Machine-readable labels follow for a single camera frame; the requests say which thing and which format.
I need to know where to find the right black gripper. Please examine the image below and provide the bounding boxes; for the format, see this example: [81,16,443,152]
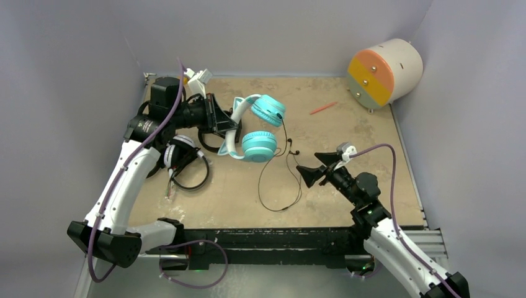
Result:
[295,152,360,205]

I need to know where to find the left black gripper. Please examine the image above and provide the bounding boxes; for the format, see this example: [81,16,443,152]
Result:
[169,93,238,133]

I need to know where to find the black headphones with pink mic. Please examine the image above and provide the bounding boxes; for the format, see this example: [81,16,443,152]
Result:
[197,120,243,153]

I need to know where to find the black wired earbuds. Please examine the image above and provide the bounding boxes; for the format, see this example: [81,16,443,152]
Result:
[257,113,303,213]

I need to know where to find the white and black headphones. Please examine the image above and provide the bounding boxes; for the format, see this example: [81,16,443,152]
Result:
[163,134,210,199]

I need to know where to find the teal cat ear headphones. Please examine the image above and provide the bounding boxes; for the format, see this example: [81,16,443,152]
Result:
[217,94,286,163]

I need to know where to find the black headphones with cable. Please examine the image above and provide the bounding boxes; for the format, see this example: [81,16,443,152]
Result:
[146,156,165,179]

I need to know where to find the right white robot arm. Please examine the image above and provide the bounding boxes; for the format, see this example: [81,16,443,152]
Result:
[296,152,471,297]

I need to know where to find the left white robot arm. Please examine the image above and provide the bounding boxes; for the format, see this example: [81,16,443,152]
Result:
[67,71,239,269]

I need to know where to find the pink orange stick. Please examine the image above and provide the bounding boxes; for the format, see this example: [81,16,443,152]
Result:
[309,102,337,115]

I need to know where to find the round drawer cabinet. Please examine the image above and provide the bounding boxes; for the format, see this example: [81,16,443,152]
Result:
[347,38,424,111]

